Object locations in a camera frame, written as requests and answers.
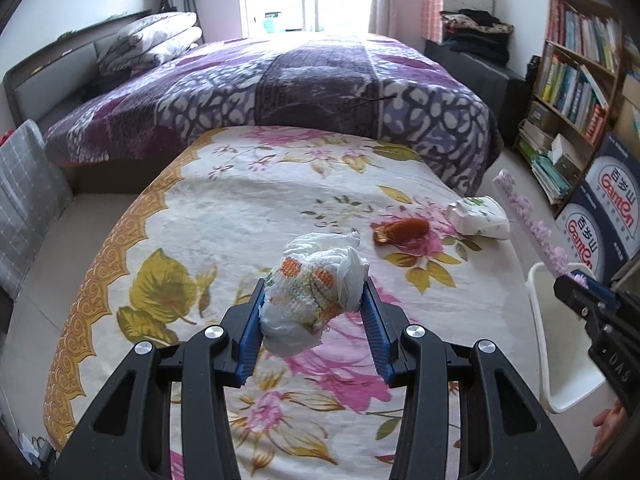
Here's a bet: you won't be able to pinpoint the cardboard box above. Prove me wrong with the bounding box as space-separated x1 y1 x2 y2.
620 72 640 136

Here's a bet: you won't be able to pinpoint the grey checked cushion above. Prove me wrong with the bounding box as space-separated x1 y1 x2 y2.
0 120 73 301

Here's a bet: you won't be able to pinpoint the white diaper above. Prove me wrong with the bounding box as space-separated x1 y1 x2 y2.
260 231 371 358

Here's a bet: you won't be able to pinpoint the white pillows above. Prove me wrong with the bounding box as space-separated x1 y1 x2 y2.
97 11 203 76

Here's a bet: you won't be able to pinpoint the pink patterned box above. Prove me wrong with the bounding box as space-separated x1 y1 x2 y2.
420 0 446 43

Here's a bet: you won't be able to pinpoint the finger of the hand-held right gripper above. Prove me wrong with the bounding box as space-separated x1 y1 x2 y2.
575 270 621 307
553 274 603 328

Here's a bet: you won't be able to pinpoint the thin black stick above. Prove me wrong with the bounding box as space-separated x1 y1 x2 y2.
350 92 398 108

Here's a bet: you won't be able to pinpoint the purple patterned quilt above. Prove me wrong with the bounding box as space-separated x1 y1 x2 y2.
42 32 501 198

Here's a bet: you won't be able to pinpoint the stack of papers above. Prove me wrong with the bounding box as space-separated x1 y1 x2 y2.
517 120 573 203

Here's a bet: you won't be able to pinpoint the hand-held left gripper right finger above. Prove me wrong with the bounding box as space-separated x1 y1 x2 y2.
361 280 581 480

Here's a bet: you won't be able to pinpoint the white plastic bin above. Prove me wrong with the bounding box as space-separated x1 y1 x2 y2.
527 261 608 413

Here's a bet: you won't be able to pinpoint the brown snack wrapper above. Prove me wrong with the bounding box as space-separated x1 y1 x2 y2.
371 217 430 245

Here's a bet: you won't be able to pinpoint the folded white diaper pack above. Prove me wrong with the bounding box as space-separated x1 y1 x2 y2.
446 196 511 240

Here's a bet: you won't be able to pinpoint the blue and white carton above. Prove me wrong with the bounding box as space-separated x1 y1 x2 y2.
582 132 640 281
555 187 608 281

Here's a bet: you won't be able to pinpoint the pile of dark clothes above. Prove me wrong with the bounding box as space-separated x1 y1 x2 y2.
440 8 515 66

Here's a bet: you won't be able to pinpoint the wooden bookshelf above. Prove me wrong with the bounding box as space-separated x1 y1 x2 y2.
515 0 640 206

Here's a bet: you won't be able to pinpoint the dark bench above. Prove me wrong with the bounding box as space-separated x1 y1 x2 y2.
424 40 528 146

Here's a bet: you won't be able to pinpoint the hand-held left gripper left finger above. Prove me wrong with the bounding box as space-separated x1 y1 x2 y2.
50 277 266 480

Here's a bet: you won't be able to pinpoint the floral blanket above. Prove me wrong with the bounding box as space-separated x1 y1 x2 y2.
42 125 538 480

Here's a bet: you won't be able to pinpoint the row of books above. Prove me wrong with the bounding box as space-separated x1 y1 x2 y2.
547 0 621 73
537 45 611 143

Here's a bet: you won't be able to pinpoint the person's right hand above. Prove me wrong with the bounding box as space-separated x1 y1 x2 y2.
591 402 632 457

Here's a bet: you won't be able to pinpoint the dark bed headboard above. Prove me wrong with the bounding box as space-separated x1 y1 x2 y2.
2 10 151 131

